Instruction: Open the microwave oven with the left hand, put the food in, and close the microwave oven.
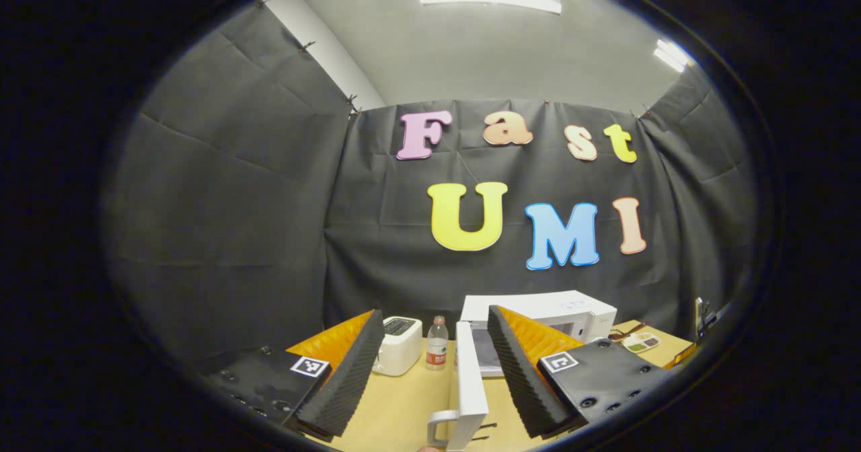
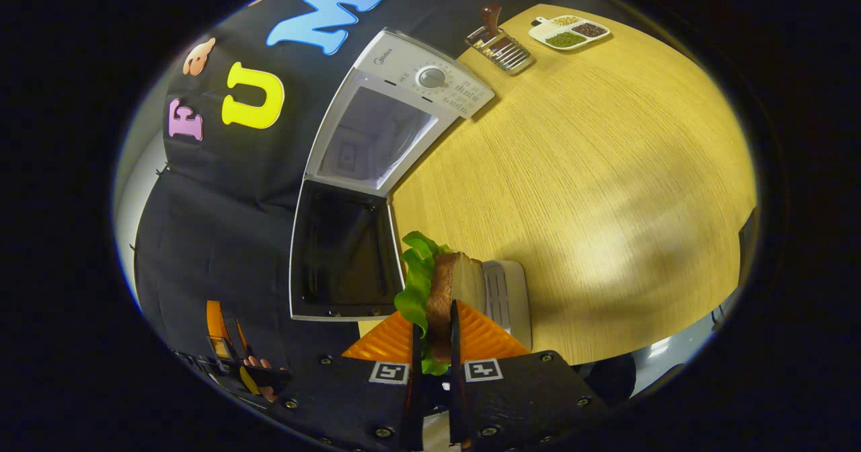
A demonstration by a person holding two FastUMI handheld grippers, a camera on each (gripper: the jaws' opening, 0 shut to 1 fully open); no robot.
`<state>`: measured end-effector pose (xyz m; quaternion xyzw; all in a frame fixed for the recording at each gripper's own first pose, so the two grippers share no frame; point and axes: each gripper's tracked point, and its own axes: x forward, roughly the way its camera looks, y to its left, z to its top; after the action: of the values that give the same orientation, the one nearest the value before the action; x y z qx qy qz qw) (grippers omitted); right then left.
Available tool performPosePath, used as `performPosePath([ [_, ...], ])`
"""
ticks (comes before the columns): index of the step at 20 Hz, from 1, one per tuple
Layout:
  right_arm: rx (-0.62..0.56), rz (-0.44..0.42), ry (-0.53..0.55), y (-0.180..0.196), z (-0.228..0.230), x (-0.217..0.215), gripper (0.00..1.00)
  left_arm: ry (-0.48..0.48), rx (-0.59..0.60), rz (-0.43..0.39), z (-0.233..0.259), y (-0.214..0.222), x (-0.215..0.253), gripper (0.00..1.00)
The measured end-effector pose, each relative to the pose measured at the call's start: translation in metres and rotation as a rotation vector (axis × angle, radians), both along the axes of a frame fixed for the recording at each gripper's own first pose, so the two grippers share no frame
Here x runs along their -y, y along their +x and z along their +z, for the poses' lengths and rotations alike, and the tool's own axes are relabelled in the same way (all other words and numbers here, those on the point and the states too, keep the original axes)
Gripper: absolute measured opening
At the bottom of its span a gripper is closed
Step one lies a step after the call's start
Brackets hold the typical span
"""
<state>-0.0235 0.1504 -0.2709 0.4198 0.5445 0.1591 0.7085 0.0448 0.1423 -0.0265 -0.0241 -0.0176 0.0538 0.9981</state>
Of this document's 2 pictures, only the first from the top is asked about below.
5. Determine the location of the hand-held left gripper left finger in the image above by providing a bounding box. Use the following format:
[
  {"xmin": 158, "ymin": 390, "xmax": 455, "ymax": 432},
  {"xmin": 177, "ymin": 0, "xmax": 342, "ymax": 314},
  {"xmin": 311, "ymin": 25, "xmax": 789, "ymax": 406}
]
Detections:
[{"xmin": 202, "ymin": 309, "xmax": 385, "ymax": 439}]

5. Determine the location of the clear water bottle red label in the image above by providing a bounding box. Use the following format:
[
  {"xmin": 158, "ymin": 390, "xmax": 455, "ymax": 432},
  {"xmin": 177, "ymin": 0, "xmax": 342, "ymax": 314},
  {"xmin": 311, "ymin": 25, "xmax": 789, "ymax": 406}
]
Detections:
[{"xmin": 426, "ymin": 315, "xmax": 449, "ymax": 371}]

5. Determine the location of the small ceiling light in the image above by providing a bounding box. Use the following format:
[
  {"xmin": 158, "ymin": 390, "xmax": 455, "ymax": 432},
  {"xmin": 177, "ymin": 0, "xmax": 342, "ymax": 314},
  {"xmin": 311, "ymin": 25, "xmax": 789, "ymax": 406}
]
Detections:
[{"xmin": 652, "ymin": 38, "xmax": 694, "ymax": 73}]

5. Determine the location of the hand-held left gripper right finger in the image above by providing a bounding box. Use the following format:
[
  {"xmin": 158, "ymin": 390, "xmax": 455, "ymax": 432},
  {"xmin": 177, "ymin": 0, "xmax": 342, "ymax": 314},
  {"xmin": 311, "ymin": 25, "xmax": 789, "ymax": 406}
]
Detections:
[{"xmin": 488, "ymin": 304, "xmax": 667, "ymax": 439}]

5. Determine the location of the white divided bean plate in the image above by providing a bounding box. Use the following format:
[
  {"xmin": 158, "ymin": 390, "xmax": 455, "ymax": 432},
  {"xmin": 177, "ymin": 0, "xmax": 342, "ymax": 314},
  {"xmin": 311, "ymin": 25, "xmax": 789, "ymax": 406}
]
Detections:
[{"xmin": 622, "ymin": 332, "xmax": 661, "ymax": 354}]

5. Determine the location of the black backdrop cloth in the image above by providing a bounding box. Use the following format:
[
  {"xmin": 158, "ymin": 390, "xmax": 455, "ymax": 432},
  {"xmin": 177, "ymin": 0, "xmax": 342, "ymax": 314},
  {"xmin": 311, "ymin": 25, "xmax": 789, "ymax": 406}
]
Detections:
[{"xmin": 104, "ymin": 1, "xmax": 757, "ymax": 372}]

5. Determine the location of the white toaster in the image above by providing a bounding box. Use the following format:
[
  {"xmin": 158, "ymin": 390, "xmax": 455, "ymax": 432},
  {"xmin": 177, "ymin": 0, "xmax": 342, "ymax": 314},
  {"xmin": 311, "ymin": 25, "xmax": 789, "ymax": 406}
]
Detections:
[{"xmin": 372, "ymin": 316, "xmax": 424, "ymax": 377}]

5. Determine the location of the white microwave oven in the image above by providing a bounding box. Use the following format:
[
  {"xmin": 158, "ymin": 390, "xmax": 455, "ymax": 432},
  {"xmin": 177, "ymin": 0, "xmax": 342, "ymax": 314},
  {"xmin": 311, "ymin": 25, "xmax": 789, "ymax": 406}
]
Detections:
[{"xmin": 428, "ymin": 291, "xmax": 617, "ymax": 452}]

